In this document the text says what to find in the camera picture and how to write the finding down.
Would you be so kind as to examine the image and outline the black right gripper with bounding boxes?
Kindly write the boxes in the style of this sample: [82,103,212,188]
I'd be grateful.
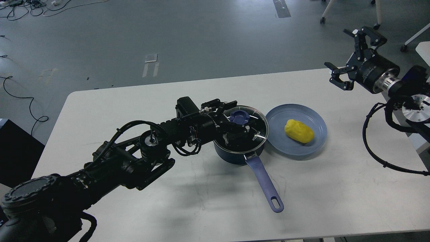
[324,26,401,94]

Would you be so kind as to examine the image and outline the white chair legs with casters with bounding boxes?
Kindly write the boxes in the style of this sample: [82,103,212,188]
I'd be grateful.
[320,0,384,31]

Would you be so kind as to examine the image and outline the yellow potato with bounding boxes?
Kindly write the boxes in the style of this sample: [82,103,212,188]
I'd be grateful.
[284,119,314,144]

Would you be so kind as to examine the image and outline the black box at left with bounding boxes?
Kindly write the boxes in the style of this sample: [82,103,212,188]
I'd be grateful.
[0,119,45,188]

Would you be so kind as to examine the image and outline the glass pot lid blue knob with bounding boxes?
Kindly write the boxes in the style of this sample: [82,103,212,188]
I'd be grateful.
[215,105,270,155]

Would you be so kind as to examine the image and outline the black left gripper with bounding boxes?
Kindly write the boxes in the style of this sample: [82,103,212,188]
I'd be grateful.
[201,98,259,146]

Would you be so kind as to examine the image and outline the white furniture at right edge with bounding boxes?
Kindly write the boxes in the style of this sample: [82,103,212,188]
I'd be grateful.
[400,23,430,66]

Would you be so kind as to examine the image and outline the tangled cables top left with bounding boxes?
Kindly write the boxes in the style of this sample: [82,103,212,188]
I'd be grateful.
[0,0,110,21]

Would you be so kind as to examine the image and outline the black floor cable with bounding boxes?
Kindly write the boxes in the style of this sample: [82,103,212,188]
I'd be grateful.
[0,75,49,135]

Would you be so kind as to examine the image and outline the dark blue saucepan purple handle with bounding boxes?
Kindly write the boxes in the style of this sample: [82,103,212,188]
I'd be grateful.
[213,106,285,213]

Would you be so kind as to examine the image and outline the blue round plate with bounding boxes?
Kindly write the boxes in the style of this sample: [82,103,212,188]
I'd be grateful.
[266,103,328,158]

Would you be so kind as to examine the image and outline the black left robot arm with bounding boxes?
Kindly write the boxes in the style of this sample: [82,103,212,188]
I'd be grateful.
[1,97,256,242]

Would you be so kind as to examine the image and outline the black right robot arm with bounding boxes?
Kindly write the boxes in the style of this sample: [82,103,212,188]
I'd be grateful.
[324,26,430,176]

